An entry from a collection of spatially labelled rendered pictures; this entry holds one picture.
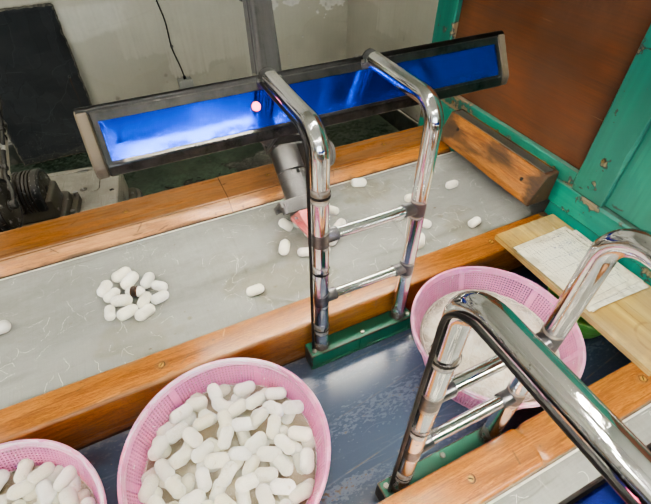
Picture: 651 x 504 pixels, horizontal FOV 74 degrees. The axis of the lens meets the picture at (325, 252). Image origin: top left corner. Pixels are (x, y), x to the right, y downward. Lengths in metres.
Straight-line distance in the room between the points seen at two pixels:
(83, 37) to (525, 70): 2.24
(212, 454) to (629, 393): 0.59
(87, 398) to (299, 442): 0.30
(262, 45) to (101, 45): 1.88
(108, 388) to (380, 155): 0.76
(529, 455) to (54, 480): 0.62
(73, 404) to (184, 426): 0.16
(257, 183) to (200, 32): 1.92
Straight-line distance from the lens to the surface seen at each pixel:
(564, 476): 0.70
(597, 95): 0.92
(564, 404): 0.27
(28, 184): 1.45
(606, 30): 0.91
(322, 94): 0.62
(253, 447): 0.64
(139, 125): 0.57
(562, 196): 0.98
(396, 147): 1.13
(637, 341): 0.82
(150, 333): 0.78
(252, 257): 0.85
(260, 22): 1.00
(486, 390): 0.73
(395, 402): 0.74
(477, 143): 1.05
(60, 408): 0.73
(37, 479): 0.72
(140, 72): 2.83
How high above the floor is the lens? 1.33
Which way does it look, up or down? 44 degrees down
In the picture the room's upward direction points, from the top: straight up
